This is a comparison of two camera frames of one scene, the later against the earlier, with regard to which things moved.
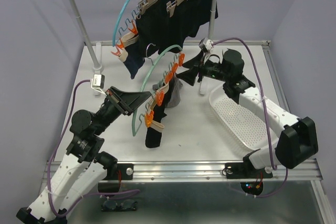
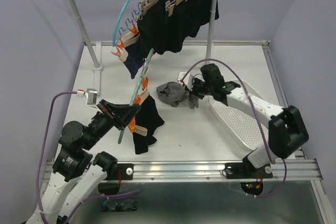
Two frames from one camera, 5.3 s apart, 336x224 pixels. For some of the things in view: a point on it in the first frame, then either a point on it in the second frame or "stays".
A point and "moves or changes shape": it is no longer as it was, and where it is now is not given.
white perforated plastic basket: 241,122 stays
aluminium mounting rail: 195,171 stays
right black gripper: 196,67 -> 192,91
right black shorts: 190,14 stays
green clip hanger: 162,72 -> 138,87
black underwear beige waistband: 154,129 -> 148,119
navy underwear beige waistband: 133,52 stays
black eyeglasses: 128,205 stays
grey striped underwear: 175,95 moves or changes shape
